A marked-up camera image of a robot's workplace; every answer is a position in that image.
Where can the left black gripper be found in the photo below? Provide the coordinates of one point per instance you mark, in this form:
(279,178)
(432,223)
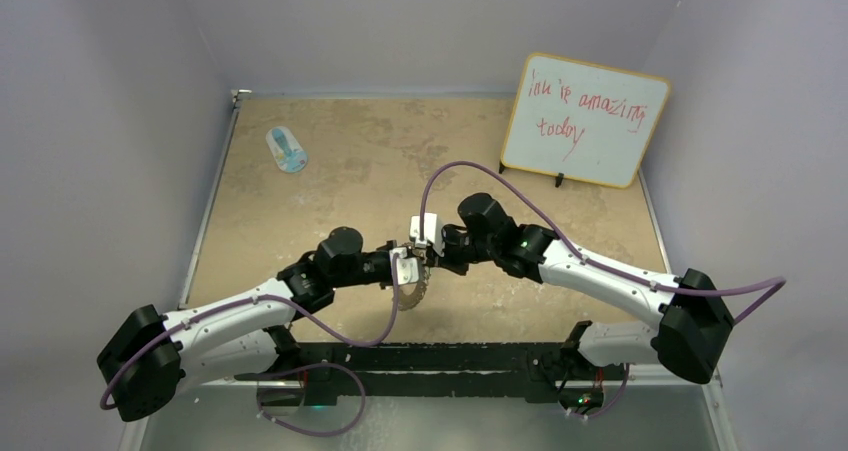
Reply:
(384,249)

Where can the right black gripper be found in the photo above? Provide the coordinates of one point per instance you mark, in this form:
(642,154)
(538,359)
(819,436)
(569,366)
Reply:
(446,262)

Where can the metal disc with keyrings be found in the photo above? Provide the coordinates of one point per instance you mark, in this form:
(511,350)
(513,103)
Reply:
(412,288)

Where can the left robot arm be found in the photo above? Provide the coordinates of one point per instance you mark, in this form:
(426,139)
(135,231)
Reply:
(153,356)

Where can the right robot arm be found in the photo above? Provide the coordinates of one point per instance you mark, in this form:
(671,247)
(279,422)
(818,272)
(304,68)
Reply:
(679,322)

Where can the black base beam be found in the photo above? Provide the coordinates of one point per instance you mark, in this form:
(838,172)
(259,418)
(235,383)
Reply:
(538,372)

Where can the blue white blister package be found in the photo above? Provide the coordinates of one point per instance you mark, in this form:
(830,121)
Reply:
(288,154)

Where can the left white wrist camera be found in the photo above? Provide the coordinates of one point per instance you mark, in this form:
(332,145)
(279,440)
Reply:
(406,266)

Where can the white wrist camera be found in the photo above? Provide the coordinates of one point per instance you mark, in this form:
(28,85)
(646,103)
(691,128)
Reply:
(406,266)
(425,232)

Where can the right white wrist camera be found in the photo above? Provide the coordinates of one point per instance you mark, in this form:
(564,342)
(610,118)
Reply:
(425,232)

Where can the whiteboard with yellow frame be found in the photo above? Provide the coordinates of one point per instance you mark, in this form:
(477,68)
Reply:
(582,121)

